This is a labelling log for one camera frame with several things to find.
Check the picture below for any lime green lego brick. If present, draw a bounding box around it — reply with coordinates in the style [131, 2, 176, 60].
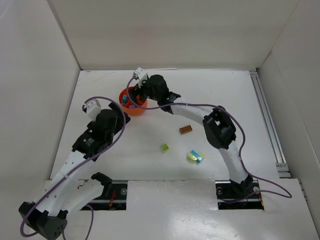
[160, 143, 170, 153]

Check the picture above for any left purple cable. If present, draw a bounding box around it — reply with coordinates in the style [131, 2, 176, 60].
[19, 96, 126, 240]

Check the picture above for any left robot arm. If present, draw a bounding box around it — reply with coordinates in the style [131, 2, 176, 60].
[18, 99, 130, 240]

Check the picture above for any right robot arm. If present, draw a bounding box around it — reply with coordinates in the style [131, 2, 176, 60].
[127, 73, 253, 193]

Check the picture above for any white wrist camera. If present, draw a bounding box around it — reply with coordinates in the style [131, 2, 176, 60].
[82, 99, 102, 122]
[133, 67, 148, 88]

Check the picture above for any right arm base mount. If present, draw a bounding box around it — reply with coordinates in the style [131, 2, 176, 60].
[215, 180, 264, 210]

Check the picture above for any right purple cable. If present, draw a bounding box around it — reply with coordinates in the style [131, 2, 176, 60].
[126, 77, 293, 199]

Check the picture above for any orange round divided container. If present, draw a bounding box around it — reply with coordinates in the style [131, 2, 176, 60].
[118, 89, 148, 117]

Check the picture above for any brown lego plate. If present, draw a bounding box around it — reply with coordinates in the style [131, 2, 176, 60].
[179, 125, 193, 135]

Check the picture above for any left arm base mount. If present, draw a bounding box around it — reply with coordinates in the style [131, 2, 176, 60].
[87, 172, 128, 211]

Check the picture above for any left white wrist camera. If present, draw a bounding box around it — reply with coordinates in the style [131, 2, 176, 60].
[82, 99, 102, 122]

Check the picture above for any purple cable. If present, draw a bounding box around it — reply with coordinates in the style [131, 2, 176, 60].
[126, 77, 293, 199]
[19, 96, 126, 240]

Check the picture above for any pale yellow lego brick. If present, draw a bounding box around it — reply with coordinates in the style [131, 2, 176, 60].
[186, 151, 206, 163]

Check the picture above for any turquoise lego brick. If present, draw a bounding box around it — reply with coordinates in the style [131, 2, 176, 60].
[189, 149, 204, 164]

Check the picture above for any blue lego brick in container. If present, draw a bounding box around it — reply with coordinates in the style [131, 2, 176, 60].
[121, 94, 128, 106]

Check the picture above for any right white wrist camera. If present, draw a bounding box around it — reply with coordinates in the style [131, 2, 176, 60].
[133, 67, 148, 88]

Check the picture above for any aluminium rail right side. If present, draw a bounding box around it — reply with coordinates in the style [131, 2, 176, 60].
[249, 70, 292, 179]

